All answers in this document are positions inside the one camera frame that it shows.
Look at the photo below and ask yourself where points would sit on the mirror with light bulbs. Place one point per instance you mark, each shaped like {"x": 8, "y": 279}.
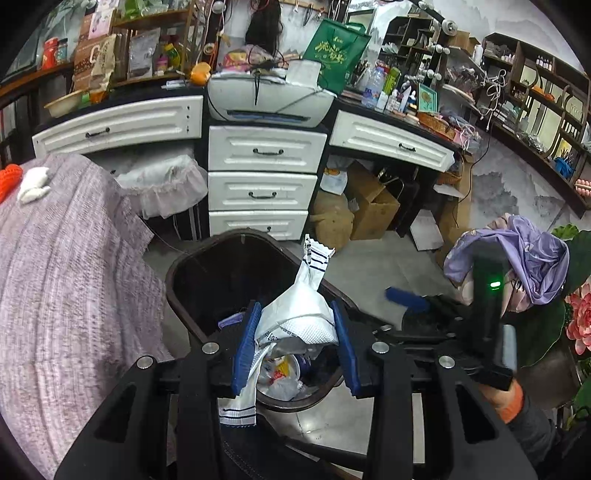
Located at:
{"x": 415, "y": 41}

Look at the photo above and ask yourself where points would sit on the white striped sock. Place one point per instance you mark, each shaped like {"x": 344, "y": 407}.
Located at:
{"x": 295, "y": 309}

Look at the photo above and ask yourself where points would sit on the blue pen holder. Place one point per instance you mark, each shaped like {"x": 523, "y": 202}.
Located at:
{"x": 564, "y": 167}

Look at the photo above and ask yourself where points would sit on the person's right forearm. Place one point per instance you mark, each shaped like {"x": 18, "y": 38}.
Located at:
{"x": 531, "y": 424}

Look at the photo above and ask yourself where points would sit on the white printer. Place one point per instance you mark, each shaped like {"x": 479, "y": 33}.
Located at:
{"x": 272, "y": 99}

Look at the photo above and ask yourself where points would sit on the dark clear snack bag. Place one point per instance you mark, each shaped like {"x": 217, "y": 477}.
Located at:
{"x": 143, "y": 55}

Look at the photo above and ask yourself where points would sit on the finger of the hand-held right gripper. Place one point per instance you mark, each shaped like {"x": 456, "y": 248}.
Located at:
{"x": 408, "y": 300}

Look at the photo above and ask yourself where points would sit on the small white sock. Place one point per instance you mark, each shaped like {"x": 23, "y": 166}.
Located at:
{"x": 34, "y": 184}

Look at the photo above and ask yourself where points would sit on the cardboard box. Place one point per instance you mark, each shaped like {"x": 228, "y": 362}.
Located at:
{"x": 371, "y": 203}

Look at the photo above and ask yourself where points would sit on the clear water bottle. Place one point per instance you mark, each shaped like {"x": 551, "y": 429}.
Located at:
{"x": 373, "y": 90}

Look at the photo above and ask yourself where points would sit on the green picture frame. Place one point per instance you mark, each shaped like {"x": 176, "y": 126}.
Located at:
{"x": 427, "y": 98}

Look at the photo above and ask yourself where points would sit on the dark brown trash bin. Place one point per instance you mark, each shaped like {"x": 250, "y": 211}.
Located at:
{"x": 207, "y": 286}

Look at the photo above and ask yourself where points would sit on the orange fruit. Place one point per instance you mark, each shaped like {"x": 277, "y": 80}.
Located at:
{"x": 201, "y": 74}

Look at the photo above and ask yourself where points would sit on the white orange plastic bag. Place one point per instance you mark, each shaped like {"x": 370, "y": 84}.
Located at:
{"x": 333, "y": 181}

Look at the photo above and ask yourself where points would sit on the wooden wall shelf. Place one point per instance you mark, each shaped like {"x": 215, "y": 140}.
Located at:
{"x": 549, "y": 106}

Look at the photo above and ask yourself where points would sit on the crumpled packets in bin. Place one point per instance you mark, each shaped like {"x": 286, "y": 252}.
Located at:
{"x": 286, "y": 374}

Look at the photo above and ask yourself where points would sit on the purple grey tablecloth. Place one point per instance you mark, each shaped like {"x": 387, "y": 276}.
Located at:
{"x": 60, "y": 286}

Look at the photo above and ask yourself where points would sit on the purple cloth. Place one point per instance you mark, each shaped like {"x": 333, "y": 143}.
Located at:
{"x": 531, "y": 258}

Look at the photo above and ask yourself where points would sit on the red tin can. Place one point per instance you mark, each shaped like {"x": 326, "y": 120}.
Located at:
{"x": 49, "y": 53}

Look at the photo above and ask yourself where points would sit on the brown paper sack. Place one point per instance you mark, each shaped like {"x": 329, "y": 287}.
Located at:
{"x": 332, "y": 217}

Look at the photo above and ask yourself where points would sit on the stool with white lace cover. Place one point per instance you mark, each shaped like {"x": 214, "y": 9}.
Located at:
{"x": 166, "y": 184}

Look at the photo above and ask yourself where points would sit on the orange foam fruit net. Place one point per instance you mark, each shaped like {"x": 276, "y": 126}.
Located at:
{"x": 8, "y": 182}

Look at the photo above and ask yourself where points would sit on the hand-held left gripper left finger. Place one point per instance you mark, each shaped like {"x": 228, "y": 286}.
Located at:
{"x": 244, "y": 350}

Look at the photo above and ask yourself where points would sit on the beige snack bag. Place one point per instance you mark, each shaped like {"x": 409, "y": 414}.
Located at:
{"x": 102, "y": 69}

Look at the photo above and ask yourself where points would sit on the woven basket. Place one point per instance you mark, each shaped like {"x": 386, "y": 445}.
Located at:
{"x": 436, "y": 123}

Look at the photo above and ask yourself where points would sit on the green tote bag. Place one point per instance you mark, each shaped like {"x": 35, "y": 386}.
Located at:
{"x": 334, "y": 55}

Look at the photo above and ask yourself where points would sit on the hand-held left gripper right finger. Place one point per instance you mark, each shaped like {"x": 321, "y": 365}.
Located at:
{"x": 346, "y": 350}

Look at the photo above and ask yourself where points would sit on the long white cabinet drawer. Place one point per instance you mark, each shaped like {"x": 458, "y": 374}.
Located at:
{"x": 390, "y": 141}
{"x": 115, "y": 127}

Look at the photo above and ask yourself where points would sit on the cream plastic bowl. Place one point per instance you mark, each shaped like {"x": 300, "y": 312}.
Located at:
{"x": 67, "y": 105}

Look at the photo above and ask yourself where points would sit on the pink lotus flower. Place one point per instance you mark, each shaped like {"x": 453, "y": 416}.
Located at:
{"x": 581, "y": 318}

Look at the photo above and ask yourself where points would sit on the brown printed box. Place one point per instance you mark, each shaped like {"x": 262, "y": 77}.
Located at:
{"x": 87, "y": 60}

